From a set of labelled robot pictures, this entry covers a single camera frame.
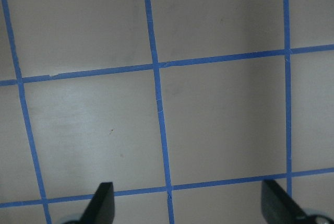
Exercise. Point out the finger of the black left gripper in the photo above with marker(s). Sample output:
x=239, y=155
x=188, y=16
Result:
x=101, y=208

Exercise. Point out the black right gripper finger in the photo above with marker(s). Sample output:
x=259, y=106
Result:
x=277, y=207

